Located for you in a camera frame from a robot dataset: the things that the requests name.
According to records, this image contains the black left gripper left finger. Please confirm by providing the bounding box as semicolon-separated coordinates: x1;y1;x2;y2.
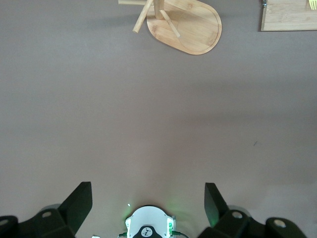
0;181;93;238

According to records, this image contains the wooden cup rack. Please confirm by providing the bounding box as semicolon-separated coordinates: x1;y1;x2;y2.
118;0;222;56

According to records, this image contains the bamboo cutting board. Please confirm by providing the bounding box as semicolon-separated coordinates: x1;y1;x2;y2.
260;0;317;32

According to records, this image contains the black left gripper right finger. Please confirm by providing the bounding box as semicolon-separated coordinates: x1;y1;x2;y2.
204;182;307;238

